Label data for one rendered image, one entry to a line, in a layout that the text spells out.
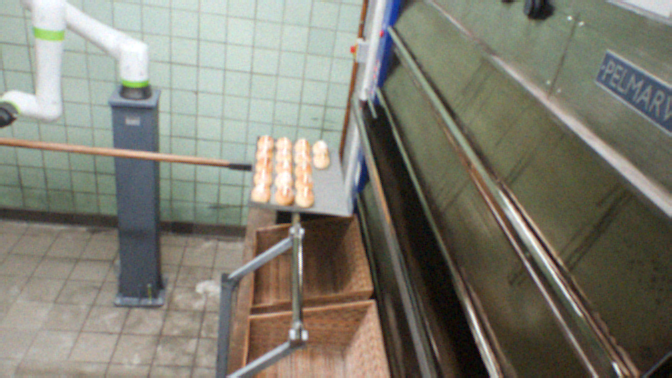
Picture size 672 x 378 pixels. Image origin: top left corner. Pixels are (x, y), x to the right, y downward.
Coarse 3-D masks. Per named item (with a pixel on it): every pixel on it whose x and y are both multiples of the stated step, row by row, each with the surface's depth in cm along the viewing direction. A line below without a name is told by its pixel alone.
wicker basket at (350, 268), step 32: (288, 224) 257; (320, 224) 259; (352, 224) 257; (256, 256) 262; (288, 256) 265; (320, 256) 268; (352, 256) 244; (256, 288) 242; (288, 288) 245; (320, 288) 249; (352, 288) 231; (352, 320) 218
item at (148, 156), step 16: (0, 144) 200; (16, 144) 200; (32, 144) 201; (48, 144) 201; (64, 144) 203; (160, 160) 207; (176, 160) 207; (192, 160) 208; (208, 160) 209; (224, 160) 211
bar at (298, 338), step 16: (288, 240) 183; (272, 256) 186; (240, 272) 188; (224, 288) 190; (224, 304) 193; (224, 320) 197; (224, 336) 201; (304, 336) 140; (224, 352) 205; (272, 352) 144; (288, 352) 142; (224, 368) 209; (256, 368) 144
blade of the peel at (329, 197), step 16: (256, 144) 234; (256, 160) 221; (272, 160) 223; (336, 160) 231; (272, 176) 211; (320, 176) 217; (336, 176) 219; (272, 192) 200; (320, 192) 206; (336, 192) 207; (256, 208) 190; (272, 208) 190; (288, 208) 191; (320, 208) 195; (336, 208) 197
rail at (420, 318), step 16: (368, 144) 187; (384, 192) 158; (384, 208) 153; (400, 240) 138; (400, 256) 132; (416, 288) 122; (416, 304) 117; (416, 320) 114; (432, 352) 105; (432, 368) 102
